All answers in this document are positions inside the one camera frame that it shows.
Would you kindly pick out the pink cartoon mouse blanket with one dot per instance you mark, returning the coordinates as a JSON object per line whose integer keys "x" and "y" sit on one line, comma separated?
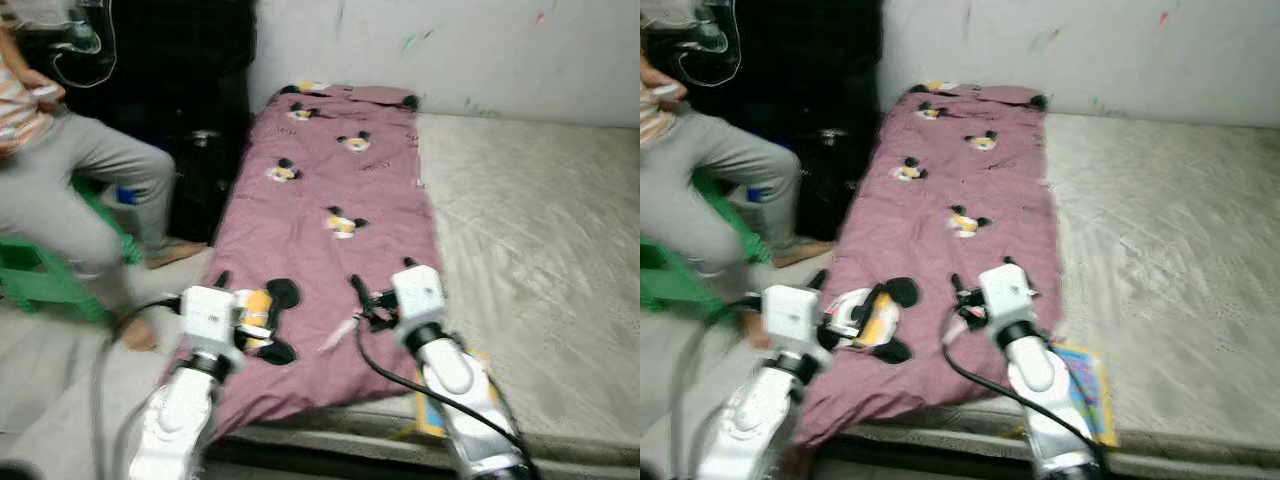
{"x": 960, "y": 180}
{"x": 330, "y": 180}

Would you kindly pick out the blue yellow children's book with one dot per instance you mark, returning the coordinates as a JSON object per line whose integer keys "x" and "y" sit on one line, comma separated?
{"x": 430, "y": 415}
{"x": 1090, "y": 390}

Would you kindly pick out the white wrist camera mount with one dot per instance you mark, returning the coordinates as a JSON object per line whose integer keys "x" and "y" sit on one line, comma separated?
{"x": 208, "y": 318}
{"x": 792, "y": 318}
{"x": 420, "y": 298}
{"x": 1006, "y": 296}

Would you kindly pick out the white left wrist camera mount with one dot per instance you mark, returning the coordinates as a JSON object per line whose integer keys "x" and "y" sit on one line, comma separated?
{"x": 208, "y": 318}
{"x": 792, "y": 318}

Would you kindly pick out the quilted beige bed mattress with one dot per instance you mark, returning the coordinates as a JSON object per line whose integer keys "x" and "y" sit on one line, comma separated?
{"x": 1170, "y": 250}
{"x": 540, "y": 250}

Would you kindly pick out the person in striped shirt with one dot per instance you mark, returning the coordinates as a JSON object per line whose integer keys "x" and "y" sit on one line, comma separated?
{"x": 70, "y": 190}
{"x": 700, "y": 190}

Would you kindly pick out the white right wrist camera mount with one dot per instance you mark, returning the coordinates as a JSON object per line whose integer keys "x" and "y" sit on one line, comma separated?
{"x": 420, "y": 298}
{"x": 1006, "y": 296}

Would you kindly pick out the black suitcase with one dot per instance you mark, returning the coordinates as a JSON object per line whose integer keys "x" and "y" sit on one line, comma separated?
{"x": 190, "y": 70}
{"x": 810, "y": 70}

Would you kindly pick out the green plastic stool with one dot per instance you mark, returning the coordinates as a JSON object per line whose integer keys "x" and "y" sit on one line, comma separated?
{"x": 665, "y": 285}
{"x": 40, "y": 280}

